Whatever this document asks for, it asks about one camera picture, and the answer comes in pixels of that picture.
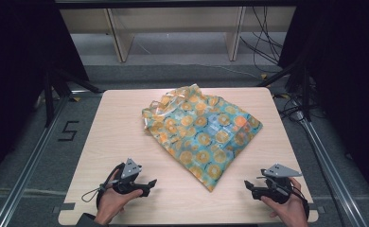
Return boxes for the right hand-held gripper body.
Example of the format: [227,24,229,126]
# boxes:
[255,163,303,204]

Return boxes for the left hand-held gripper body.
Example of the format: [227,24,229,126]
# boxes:
[111,157,152,199]

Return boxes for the teal orange-patterned plastic bag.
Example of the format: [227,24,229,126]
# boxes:
[141,83,264,193]

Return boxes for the person's left hand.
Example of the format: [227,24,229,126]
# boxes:
[93,169,145,226]

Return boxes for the person's right hand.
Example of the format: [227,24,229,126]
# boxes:
[260,177,309,227]

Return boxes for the black tape strip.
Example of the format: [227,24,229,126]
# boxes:
[308,202,326,215]
[52,201,77,215]

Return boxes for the black metal stand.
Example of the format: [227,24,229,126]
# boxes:
[255,59,313,123]
[43,66,102,128]

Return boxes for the black curtain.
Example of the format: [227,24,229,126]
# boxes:
[0,0,90,187]
[277,0,369,201]

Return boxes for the right hand-held gripper cable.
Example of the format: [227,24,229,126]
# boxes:
[290,184,310,220]

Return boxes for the hand-held gripper cable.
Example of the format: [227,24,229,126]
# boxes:
[290,184,310,220]
[80,162,126,210]

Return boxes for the left hand-held gripper cable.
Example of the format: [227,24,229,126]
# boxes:
[80,162,126,210]

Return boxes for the aluminium floor rail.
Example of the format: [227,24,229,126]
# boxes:
[0,94,71,227]
[298,116,369,227]

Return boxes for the black floor cables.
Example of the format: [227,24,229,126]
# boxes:
[272,89,327,122]

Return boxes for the bundle of black cables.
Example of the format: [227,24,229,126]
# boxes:
[238,6,285,66]

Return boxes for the black overhead frame bar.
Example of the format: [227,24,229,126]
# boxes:
[53,0,300,9]

